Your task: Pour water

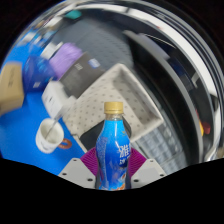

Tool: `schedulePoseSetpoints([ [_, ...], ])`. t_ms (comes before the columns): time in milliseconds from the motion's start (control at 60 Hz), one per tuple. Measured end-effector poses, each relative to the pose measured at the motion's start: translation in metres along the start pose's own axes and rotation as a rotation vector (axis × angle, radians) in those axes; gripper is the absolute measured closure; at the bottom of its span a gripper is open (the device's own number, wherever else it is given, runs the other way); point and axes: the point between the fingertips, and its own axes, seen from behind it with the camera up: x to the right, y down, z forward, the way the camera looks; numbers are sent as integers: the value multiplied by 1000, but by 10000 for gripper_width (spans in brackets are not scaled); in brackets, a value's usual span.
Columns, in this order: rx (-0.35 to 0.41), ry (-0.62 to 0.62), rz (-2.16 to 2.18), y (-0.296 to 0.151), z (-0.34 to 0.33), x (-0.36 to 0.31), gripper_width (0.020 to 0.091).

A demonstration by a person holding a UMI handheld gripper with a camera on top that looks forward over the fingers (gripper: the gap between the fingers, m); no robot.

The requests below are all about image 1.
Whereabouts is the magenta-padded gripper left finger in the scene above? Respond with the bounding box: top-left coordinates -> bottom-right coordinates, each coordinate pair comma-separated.
58,147 -> 100,190

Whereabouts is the brown cardboard box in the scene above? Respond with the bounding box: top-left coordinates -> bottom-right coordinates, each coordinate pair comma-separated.
0,63 -> 26,116

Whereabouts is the grey small-parts drawer cabinet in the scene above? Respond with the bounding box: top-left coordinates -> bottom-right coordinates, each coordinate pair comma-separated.
133,121 -> 188,173

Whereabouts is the white mug orange handle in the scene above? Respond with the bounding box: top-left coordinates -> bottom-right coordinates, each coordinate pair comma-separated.
35,117 -> 73,154

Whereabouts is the dark blue carton box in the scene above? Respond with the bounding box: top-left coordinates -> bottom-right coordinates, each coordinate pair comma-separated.
21,54 -> 56,91

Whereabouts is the beige dotted fabric bin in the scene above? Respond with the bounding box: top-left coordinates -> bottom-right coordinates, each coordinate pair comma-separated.
63,63 -> 164,151

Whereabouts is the black hard case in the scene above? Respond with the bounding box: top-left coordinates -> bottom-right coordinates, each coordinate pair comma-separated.
79,118 -> 133,151

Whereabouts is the thin stirring spoon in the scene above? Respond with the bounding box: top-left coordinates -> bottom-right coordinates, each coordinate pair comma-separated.
44,106 -> 66,139

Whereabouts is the blue drink bottle gold cap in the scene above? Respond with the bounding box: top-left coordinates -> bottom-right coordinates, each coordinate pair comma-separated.
95,100 -> 133,191

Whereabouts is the dark overhead shelf unit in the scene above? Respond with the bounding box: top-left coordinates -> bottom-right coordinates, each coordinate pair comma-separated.
123,29 -> 224,164

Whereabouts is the purple plastic bag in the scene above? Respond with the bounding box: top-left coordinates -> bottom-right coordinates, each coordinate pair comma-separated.
49,42 -> 84,79

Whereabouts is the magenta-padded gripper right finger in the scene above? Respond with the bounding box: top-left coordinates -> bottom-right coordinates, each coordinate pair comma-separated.
129,147 -> 168,190

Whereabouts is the white carton box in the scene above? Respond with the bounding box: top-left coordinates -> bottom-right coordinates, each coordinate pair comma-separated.
41,80 -> 76,118

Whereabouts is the teal object on pegboard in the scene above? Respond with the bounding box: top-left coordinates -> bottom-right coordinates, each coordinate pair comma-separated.
64,9 -> 83,20

